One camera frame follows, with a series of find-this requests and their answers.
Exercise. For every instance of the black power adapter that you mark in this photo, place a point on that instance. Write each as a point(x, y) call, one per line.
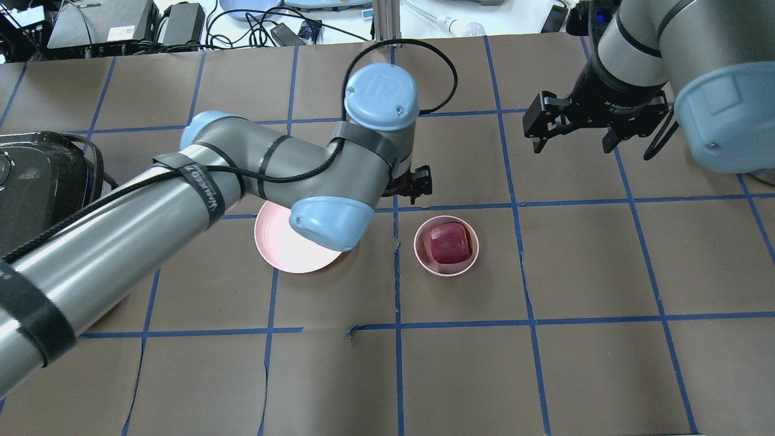
point(183, 24)

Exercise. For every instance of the black computer box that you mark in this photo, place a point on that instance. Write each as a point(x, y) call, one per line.
point(102, 24)

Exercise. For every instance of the dark grey rice cooker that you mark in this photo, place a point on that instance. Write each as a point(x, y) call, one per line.
point(47, 177)

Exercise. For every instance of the blue plate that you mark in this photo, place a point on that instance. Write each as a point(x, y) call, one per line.
point(238, 9)

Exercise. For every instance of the aluminium frame post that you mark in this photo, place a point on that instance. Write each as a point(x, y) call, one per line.
point(386, 20)

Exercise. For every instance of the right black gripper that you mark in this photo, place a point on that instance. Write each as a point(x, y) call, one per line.
point(614, 99)

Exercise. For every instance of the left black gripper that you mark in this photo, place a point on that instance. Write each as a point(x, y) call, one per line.
point(419, 182)

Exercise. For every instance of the pink plate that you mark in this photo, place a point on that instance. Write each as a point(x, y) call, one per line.
point(285, 249)

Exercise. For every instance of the red apple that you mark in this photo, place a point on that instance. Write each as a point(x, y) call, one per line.
point(450, 243)

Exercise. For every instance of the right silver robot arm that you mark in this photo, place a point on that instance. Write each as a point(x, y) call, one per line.
point(705, 67)

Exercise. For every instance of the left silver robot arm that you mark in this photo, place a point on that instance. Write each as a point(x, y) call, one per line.
point(60, 283)

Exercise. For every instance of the pink bowl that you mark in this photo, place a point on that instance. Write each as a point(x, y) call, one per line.
point(422, 248)

